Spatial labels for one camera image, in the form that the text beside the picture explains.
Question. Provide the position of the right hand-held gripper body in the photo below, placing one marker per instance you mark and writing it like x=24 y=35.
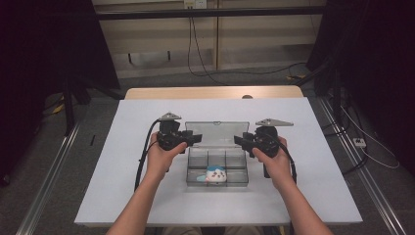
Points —
x=266 y=140

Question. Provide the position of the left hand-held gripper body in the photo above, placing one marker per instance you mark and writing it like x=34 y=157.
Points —
x=169 y=133

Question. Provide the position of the clear plastic compartment box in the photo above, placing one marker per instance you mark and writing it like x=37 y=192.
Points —
x=217 y=156

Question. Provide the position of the white and blue plush toy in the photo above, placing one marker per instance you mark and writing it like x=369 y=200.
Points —
x=216 y=175

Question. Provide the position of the person's left hand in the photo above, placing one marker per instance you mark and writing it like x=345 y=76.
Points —
x=160 y=161

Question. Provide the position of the person's right hand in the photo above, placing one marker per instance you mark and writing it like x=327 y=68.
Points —
x=279 y=168

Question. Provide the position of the wooden table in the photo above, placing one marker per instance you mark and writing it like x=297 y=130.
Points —
x=195 y=92

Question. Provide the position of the yellow floor tape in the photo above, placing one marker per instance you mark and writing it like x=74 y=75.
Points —
x=58 y=108
x=295 y=77

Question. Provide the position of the small black floor object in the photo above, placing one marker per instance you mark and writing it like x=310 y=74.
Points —
x=93 y=140

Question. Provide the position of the white table board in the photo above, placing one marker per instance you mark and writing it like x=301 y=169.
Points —
x=107 y=182

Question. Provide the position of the black metal stand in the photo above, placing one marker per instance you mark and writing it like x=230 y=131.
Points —
x=336 y=94
x=68 y=107

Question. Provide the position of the person's right leg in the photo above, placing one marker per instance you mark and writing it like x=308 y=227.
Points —
x=244 y=231

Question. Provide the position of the person's leg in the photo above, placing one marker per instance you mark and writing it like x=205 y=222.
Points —
x=244 y=231
x=182 y=231

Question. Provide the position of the person's left leg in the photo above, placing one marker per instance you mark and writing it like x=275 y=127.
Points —
x=182 y=231

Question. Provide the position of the white power strip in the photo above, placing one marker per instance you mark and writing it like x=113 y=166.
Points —
x=359 y=142

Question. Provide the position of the black horizontal bar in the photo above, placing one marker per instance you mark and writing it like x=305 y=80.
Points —
x=195 y=13

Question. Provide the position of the black curtain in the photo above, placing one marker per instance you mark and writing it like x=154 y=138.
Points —
x=375 y=49
x=39 y=49

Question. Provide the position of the small black wall bracket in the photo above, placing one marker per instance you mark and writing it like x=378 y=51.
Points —
x=169 y=55
x=129 y=58

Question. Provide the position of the metal floor rail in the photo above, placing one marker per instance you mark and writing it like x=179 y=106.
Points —
x=49 y=182
x=362 y=176

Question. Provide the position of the white wall outlet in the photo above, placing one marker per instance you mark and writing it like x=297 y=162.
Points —
x=195 y=3

